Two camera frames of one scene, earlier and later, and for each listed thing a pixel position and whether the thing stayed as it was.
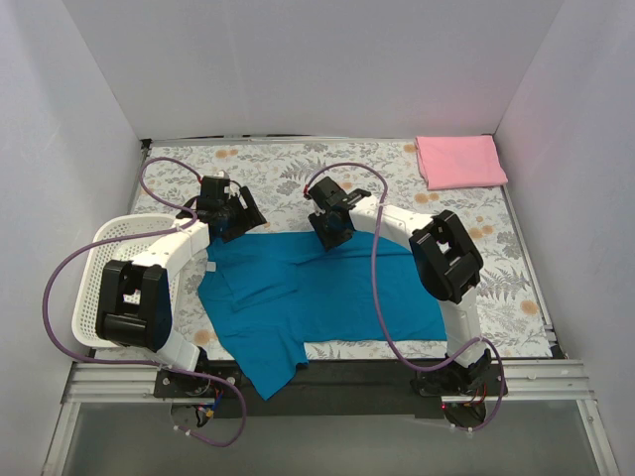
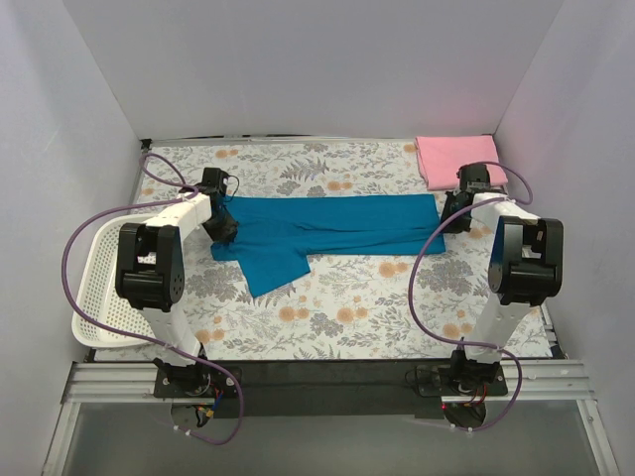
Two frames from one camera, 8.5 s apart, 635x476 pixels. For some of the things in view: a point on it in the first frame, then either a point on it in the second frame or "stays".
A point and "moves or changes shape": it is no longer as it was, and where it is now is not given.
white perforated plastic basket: x=84 y=328 stays
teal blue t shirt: x=264 y=295 moves or changes shape
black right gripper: x=322 y=230 -> x=452 y=210
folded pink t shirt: x=459 y=161 stays
